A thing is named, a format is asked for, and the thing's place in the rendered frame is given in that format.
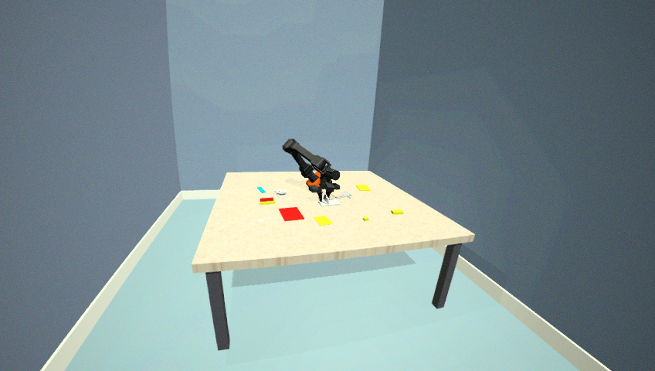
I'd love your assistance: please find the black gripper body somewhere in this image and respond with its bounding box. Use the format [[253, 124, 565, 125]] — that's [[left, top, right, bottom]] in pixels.
[[309, 177, 340, 192]]

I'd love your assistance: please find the red flat rectangular plate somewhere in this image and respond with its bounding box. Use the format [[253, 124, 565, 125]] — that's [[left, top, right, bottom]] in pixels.
[[278, 207, 304, 222]]

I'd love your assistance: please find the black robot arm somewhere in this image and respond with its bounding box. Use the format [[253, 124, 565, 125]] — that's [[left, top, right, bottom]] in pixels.
[[282, 138, 341, 192]]

